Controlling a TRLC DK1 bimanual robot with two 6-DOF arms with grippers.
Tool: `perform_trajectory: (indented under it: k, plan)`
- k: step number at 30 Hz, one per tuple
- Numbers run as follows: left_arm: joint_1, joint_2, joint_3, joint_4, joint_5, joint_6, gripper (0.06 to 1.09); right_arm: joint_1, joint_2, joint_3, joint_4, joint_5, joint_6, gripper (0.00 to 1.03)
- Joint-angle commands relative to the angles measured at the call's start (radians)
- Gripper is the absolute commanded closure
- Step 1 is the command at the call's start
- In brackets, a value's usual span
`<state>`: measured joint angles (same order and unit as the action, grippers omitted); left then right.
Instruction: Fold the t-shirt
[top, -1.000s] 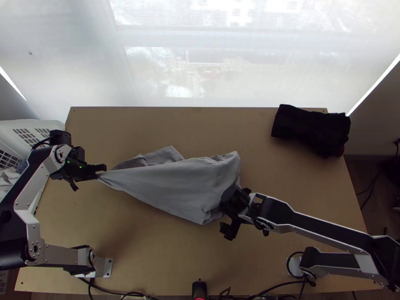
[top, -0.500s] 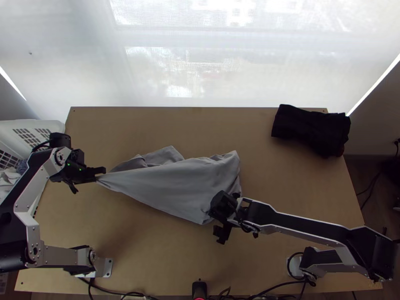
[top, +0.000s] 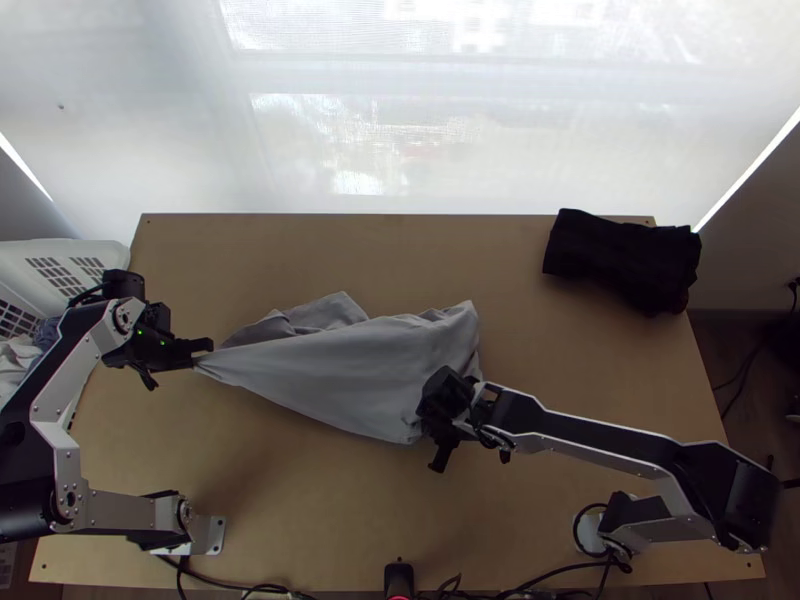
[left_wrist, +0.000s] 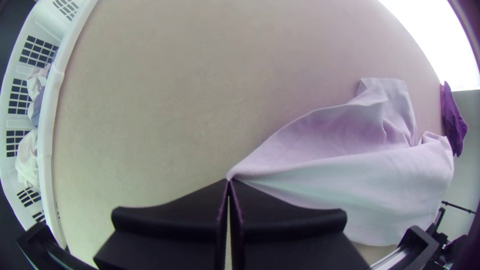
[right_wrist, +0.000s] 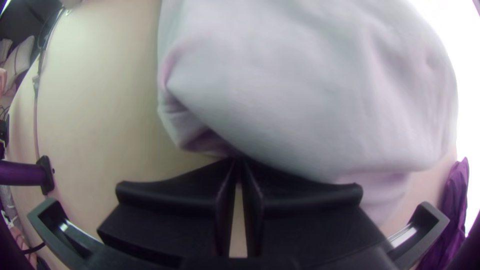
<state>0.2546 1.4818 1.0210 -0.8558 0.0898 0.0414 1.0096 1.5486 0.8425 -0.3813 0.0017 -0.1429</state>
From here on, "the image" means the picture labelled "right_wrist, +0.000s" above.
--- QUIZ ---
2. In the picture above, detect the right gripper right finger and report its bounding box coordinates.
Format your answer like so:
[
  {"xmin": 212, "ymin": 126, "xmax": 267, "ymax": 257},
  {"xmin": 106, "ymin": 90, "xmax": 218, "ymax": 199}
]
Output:
[{"xmin": 241, "ymin": 157, "xmax": 393, "ymax": 270}]

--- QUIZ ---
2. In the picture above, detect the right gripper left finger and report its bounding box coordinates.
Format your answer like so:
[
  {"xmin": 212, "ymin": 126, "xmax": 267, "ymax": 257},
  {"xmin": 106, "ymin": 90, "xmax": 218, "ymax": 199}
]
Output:
[{"xmin": 96, "ymin": 157, "xmax": 238, "ymax": 268}]

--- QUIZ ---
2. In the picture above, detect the grey t-shirt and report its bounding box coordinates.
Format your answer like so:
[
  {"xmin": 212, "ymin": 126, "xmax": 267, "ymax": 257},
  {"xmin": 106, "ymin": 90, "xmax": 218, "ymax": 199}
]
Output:
[{"xmin": 156, "ymin": 0, "xmax": 459, "ymax": 230}]

